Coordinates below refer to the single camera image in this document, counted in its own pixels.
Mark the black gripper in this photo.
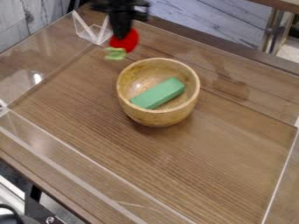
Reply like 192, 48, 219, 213
91, 0, 151, 39

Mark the red plush strawberry fruit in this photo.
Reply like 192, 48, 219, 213
106, 28, 139, 60

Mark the wooden bowl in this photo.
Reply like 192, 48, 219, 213
116, 58, 202, 127

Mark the green rectangular block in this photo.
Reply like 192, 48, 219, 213
130, 78, 186, 109

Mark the metal table leg background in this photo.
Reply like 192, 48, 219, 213
262, 9, 295, 55

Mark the clear acrylic corner bracket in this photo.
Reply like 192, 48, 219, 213
71, 11, 114, 46

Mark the clear acrylic front wall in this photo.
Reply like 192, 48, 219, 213
0, 101, 196, 224

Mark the black table frame leg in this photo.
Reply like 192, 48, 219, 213
24, 185, 66, 224

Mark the black cable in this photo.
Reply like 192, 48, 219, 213
0, 203, 24, 224

